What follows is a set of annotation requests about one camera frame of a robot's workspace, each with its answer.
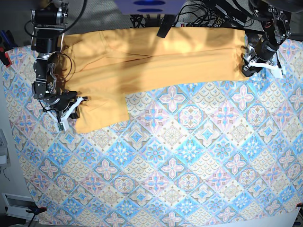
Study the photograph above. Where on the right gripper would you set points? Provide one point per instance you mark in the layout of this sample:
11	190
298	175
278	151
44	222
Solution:
59	102

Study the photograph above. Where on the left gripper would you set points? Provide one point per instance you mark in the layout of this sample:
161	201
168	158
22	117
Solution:
260	52

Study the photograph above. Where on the yellow T-shirt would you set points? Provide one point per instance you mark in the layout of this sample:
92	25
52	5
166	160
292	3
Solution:
105	66

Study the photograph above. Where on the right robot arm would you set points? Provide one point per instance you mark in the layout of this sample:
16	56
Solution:
49	28

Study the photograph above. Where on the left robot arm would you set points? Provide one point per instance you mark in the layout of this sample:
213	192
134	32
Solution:
275	23

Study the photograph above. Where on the white power strip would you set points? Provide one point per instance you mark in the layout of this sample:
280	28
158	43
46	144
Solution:
187	24

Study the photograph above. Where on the patterned blue tablecloth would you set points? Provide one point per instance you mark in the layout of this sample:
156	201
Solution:
190	155

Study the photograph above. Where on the red black clamp upper left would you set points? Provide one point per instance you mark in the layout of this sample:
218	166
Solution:
4	57

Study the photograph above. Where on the white device at left edge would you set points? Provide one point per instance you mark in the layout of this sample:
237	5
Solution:
4	154

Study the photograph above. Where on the orange black clamp lower left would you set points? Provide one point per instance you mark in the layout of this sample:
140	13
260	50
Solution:
35	210

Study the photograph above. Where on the orange clamp lower right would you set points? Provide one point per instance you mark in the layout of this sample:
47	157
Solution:
300	205

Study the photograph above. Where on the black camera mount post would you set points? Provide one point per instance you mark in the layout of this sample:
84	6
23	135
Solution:
167	22

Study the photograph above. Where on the blue handled clamp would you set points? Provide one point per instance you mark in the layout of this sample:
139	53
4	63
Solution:
7	39

